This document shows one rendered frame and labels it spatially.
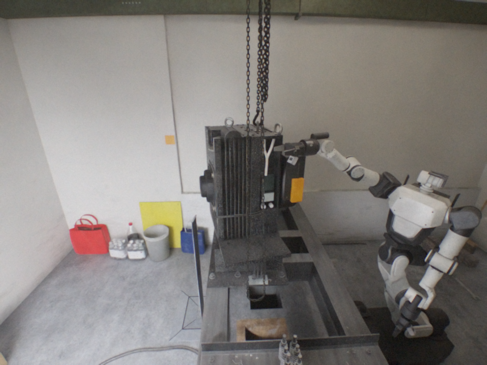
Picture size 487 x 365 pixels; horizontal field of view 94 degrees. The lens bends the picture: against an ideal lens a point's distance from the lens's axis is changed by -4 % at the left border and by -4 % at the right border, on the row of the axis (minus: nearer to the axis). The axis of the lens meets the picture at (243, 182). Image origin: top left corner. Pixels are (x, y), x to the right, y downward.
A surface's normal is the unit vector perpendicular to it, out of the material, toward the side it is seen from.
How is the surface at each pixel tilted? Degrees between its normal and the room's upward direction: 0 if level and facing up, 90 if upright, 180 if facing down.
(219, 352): 50
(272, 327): 90
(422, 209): 81
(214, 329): 0
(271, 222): 90
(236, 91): 90
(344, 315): 0
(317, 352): 0
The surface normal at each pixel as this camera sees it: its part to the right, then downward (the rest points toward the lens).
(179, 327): -0.18, -0.91
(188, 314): 0.12, -0.92
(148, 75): 0.04, 0.37
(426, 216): -0.75, 0.10
